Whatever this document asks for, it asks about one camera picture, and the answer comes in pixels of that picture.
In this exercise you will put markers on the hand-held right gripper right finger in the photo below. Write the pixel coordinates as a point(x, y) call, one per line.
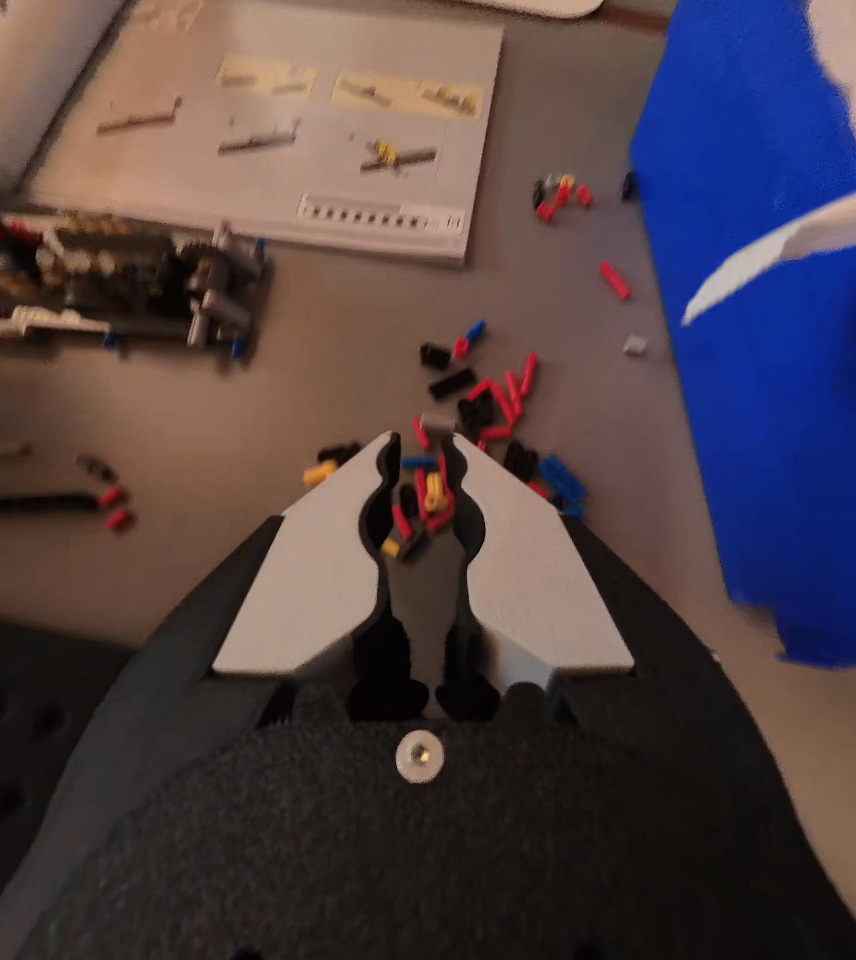
point(533, 577)

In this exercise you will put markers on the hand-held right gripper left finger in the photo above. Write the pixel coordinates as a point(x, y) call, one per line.
point(308, 570)

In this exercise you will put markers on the pile of small lego pins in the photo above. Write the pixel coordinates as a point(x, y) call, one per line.
point(503, 405)

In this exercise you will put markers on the lego car chassis assembly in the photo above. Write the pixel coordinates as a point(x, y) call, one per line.
point(98, 277)

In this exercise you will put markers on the red lego pin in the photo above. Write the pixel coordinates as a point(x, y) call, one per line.
point(119, 519)
point(613, 280)
point(112, 496)

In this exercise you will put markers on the black lego connector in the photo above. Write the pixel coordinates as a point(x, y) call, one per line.
point(95, 466)

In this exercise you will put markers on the small grey lego bush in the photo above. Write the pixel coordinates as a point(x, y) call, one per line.
point(634, 344)

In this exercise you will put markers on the long black lego beam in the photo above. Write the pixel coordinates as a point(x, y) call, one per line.
point(23, 502)

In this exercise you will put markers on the small lego pin cluster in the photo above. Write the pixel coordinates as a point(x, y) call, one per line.
point(563, 196)

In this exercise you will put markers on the lego instruction booklet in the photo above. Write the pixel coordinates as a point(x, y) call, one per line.
point(173, 187)

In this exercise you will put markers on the blue plastic bin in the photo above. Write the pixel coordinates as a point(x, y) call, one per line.
point(772, 375)

